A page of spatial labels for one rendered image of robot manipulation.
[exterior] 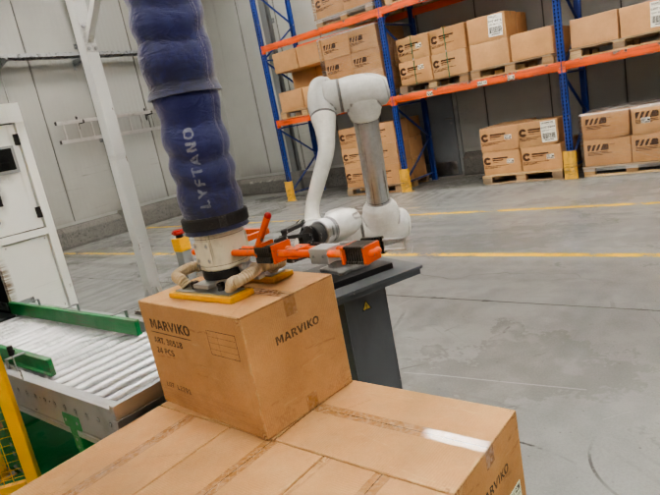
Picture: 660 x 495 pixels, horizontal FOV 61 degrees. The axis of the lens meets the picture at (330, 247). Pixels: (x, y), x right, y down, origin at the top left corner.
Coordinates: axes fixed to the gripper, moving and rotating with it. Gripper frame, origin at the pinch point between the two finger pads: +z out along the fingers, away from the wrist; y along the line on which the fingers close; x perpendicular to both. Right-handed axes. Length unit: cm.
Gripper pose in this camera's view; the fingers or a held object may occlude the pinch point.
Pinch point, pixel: (277, 250)
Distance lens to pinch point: 176.9
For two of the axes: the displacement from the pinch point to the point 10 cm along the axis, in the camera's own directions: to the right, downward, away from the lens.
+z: -6.2, 2.9, -7.3
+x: -7.6, 0.0, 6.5
